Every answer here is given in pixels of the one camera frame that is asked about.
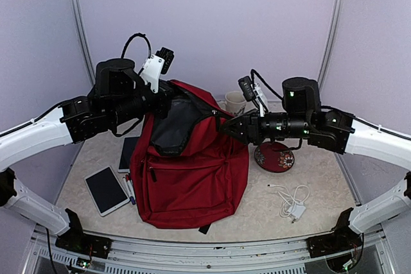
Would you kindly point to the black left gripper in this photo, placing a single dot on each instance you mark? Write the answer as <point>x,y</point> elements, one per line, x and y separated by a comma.
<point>166,95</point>

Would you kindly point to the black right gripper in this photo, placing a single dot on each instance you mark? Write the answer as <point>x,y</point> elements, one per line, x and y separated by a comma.
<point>251,127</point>

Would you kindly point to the red student backpack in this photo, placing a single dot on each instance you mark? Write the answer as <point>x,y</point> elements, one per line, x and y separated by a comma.
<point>186,173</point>

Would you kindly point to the white tablet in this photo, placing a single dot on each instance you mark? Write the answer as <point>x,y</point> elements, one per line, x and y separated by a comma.
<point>129,145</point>
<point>106,191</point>

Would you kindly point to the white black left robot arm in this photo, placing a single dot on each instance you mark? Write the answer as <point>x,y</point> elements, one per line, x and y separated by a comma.
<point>120,94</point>

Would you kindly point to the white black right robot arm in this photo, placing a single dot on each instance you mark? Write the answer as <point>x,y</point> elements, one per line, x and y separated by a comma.
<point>328,128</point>

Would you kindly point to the white patterned ceramic mug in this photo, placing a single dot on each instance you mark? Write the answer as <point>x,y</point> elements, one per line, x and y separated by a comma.
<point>233,103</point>

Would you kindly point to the red floral plate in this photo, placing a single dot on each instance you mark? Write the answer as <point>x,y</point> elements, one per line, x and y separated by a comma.
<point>274,157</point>

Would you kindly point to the white marker blue cap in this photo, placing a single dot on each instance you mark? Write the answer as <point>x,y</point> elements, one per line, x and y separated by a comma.
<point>133,199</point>

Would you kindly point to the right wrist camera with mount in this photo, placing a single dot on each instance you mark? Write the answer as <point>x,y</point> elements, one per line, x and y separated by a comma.
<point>252,92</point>

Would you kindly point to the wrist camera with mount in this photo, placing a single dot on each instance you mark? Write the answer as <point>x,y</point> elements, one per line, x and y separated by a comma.
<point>156,65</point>
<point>252,92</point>

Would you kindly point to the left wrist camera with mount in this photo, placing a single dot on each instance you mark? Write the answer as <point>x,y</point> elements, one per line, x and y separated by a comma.
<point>156,65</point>

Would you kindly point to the white charger with cable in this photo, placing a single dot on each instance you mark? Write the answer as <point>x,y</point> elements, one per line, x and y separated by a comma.
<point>291,207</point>

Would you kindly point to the aluminium front rail frame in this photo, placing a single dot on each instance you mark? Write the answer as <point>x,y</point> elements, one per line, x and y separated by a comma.
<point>133,255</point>

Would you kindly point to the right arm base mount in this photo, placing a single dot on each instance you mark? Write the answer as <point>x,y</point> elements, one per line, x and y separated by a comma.
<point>341,238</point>

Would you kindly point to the left aluminium corner post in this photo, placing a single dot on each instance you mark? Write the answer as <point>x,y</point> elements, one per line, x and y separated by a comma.
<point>82,40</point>

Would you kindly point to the aluminium corner post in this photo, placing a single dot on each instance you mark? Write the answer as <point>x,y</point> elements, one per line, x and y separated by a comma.
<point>330,42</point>
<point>82,40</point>

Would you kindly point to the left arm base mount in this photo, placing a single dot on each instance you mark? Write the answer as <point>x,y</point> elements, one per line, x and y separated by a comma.
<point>76,240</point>

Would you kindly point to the right aluminium corner post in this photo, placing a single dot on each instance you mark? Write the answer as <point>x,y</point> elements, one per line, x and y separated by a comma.
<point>330,42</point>

